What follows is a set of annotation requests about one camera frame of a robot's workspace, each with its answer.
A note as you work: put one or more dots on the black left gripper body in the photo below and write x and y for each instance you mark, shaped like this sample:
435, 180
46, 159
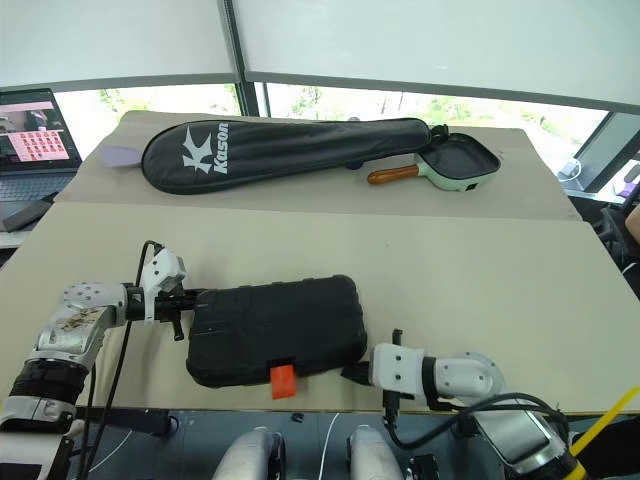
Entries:
167, 302

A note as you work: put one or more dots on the black Kason racket bag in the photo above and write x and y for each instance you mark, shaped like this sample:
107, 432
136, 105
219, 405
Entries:
285, 147

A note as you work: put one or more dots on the black plastic tool case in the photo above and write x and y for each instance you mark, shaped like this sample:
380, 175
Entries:
275, 325

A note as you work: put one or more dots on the dark window frame post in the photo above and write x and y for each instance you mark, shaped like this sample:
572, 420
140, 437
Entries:
247, 97

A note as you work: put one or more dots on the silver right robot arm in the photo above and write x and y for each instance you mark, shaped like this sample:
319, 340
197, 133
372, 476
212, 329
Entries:
465, 377

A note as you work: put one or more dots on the dark monitor screen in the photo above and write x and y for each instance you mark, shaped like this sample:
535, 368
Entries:
605, 150

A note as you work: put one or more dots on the flat black device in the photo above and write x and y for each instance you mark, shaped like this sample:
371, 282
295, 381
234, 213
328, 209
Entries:
25, 215

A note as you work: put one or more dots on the wide white roller blind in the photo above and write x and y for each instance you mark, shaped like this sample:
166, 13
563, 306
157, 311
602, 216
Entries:
440, 40

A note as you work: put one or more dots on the narrow white roller blind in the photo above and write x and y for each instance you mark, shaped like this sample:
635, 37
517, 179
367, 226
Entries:
110, 35

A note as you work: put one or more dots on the open black laptop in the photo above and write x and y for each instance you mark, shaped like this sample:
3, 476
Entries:
30, 130

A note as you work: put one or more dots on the black table frame bar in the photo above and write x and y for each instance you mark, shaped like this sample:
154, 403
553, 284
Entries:
145, 422

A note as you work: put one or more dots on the grey rounded left robot knee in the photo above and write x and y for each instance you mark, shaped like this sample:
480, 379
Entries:
250, 452

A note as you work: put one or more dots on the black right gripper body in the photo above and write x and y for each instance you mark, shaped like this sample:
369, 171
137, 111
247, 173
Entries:
359, 374

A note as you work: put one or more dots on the small white device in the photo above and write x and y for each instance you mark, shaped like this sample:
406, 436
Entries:
568, 170

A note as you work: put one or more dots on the grey rounded right robot knee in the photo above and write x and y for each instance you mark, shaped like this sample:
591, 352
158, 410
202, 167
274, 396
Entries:
372, 452

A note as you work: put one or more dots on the small black clip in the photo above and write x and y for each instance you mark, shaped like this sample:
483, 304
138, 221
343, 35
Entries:
298, 416

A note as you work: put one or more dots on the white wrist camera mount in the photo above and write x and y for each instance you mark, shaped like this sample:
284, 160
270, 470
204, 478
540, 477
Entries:
162, 267
397, 370

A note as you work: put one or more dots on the small purple scoop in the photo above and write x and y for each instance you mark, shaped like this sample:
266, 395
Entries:
117, 156

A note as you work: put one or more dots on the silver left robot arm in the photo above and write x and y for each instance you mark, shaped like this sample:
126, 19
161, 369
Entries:
75, 320

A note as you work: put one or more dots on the grey rounded robot knee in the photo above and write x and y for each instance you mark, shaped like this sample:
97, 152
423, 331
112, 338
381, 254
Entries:
372, 452
250, 452

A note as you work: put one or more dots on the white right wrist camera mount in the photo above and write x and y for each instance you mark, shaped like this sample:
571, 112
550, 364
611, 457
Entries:
397, 370

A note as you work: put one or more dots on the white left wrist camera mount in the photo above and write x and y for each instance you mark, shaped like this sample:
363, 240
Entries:
162, 267

